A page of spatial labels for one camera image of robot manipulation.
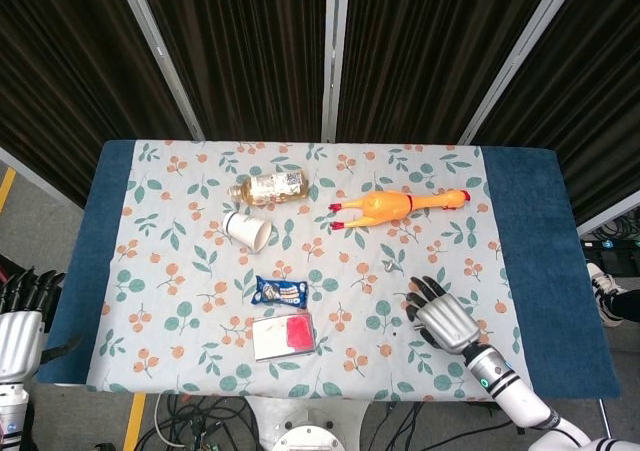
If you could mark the black and white sneaker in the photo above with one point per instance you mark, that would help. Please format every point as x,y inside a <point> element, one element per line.
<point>602,291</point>

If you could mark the blue table cover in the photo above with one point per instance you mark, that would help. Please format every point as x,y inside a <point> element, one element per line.
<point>545,231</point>

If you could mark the grey metal partition post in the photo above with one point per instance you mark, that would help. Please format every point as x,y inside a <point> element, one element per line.
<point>520,56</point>
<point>160,56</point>
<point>334,56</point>

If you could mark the plastic bottle with amber liquid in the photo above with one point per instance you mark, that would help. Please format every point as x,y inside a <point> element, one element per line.
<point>272,189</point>

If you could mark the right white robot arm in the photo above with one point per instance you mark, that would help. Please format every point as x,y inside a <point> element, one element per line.
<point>515,396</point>

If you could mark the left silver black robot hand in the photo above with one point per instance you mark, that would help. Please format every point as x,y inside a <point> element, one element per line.
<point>17,343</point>

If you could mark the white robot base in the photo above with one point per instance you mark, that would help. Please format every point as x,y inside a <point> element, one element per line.
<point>310,421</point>

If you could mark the white card with red patch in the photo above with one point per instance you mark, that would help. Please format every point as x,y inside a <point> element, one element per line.
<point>280,338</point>

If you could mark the blue cookie snack packet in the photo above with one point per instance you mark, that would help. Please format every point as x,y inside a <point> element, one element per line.
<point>280,292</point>

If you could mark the white paper cup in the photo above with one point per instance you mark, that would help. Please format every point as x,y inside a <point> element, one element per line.
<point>245,228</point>

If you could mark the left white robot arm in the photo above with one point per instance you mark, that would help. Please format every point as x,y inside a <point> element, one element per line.
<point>12,413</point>

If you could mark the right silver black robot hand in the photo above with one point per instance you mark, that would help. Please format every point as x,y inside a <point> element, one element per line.
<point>447,323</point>

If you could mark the floral print tablecloth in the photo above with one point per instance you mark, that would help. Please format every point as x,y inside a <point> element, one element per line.
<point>350,371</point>

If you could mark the yellow rubber chicken toy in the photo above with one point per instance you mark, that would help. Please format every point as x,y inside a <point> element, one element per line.
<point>385,207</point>

